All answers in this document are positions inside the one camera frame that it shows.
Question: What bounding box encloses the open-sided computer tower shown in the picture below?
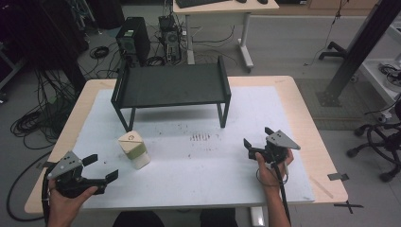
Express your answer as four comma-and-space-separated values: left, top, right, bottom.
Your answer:
158, 14, 183, 62

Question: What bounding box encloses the light wooden office desk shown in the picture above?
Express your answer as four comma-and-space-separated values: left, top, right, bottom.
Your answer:
172, 0, 280, 71

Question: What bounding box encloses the white table mat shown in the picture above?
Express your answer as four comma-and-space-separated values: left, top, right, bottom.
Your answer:
73, 85, 316, 211

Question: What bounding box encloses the person's right leg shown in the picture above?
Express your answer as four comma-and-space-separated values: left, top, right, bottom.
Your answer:
200, 207, 239, 227

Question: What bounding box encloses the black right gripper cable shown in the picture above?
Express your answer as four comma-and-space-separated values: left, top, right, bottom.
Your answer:
270, 160, 292, 226

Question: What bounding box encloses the bundle of black floor cables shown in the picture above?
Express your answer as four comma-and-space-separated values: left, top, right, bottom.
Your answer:
9, 67, 78, 149

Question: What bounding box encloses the black office chair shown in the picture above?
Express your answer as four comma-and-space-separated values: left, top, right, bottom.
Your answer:
346, 99, 401, 183

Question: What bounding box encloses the black computer tower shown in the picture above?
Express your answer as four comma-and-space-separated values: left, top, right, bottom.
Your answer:
115, 16, 151, 66

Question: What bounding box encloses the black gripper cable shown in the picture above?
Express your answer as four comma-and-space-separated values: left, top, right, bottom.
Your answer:
41, 168, 52, 225
270, 160, 292, 226

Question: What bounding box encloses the black tape cross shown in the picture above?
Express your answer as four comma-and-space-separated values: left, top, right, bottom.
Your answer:
334, 201, 364, 215

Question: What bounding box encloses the black metal post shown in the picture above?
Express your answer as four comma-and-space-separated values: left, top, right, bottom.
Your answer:
316, 0, 401, 108

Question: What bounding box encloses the white shelf cart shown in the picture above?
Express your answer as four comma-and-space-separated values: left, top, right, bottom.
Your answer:
358, 23, 401, 105

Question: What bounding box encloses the black metal shelf rack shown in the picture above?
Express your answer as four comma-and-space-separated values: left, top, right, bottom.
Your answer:
111, 56, 232, 132

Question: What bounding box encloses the white and green carton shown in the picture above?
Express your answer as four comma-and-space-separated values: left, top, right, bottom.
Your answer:
117, 130, 151, 170

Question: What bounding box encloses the person's right hand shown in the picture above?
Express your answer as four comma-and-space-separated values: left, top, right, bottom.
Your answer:
254, 148, 295, 187

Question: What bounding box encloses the grey tape strip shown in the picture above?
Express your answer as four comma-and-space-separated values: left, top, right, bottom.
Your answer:
327, 172, 350, 182

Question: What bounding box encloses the black keyboard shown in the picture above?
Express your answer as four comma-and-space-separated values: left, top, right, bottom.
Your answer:
175, 0, 233, 9

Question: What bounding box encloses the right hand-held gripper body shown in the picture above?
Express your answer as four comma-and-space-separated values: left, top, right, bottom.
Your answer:
249, 130, 301, 165

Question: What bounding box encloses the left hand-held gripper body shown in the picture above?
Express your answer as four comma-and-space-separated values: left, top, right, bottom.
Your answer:
46, 150, 107, 199

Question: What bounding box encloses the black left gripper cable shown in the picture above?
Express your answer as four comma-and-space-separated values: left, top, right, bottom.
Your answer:
41, 168, 52, 225

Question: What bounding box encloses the person's left hand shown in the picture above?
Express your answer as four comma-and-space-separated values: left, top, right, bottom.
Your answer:
47, 186, 98, 219

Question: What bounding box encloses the person's leg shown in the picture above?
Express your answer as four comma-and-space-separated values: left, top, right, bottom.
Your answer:
200, 207, 239, 227
113, 210, 166, 227

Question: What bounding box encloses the black stand foot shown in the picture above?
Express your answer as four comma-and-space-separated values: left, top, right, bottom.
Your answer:
318, 41, 348, 61

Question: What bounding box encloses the coiled black cable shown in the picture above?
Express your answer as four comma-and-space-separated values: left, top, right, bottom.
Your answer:
89, 45, 110, 60

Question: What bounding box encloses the white table leg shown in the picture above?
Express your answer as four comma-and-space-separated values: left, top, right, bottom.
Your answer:
250, 206, 266, 227

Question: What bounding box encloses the person's left leg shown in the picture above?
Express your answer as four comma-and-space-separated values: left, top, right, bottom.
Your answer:
113, 210, 166, 227

